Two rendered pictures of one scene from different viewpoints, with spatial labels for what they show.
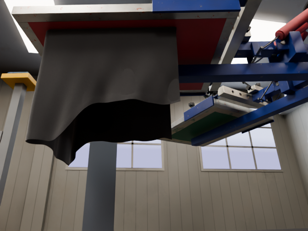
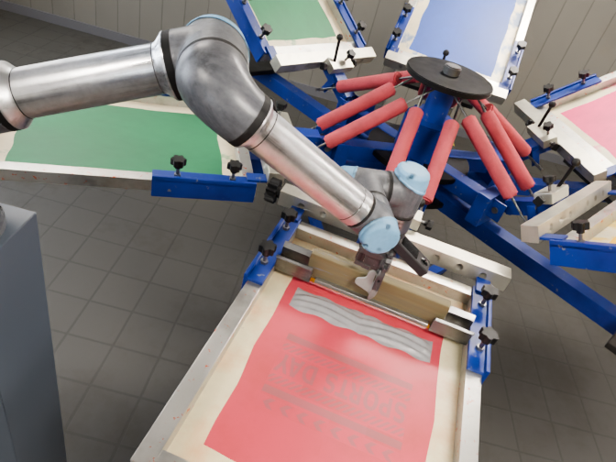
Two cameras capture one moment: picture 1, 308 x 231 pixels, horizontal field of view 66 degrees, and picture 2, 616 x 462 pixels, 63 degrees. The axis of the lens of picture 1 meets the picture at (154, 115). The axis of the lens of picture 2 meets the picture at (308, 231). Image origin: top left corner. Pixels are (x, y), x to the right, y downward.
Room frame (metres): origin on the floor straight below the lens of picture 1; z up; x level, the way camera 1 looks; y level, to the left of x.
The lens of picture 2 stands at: (0.94, 0.85, 1.84)
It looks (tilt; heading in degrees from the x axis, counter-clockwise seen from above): 37 degrees down; 279
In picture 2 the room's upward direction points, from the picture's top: 16 degrees clockwise
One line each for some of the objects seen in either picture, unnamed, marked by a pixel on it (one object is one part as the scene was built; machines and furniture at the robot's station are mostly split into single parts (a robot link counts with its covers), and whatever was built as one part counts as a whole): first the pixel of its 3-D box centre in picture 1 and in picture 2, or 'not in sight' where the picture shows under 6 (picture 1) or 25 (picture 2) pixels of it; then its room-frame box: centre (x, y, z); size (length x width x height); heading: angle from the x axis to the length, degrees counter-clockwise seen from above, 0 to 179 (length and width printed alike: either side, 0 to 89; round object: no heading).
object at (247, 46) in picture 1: (253, 49); not in sight; (0.89, -0.47, 1.02); 0.17 x 0.06 x 0.05; 90
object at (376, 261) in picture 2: not in sight; (380, 245); (0.91, -0.12, 1.15); 0.09 x 0.08 x 0.12; 0
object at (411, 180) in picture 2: not in sight; (404, 190); (0.91, -0.12, 1.31); 0.09 x 0.08 x 0.11; 25
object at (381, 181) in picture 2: not in sight; (363, 190); (0.99, -0.06, 1.30); 0.11 x 0.11 x 0.08; 25
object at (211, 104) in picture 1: (218, 112); (173, 114); (1.67, -0.51, 1.05); 1.08 x 0.61 x 0.23; 30
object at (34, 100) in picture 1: (62, 107); not in sight; (0.88, 0.38, 0.74); 0.45 x 0.03 x 0.43; 0
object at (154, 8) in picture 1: (194, 8); (476, 332); (0.61, -0.15, 0.97); 0.30 x 0.05 x 0.07; 90
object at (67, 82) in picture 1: (111, 79); not in sight; (0.68, 0.14, 0.74); 0.46 x 0.04 x 0.42; 90
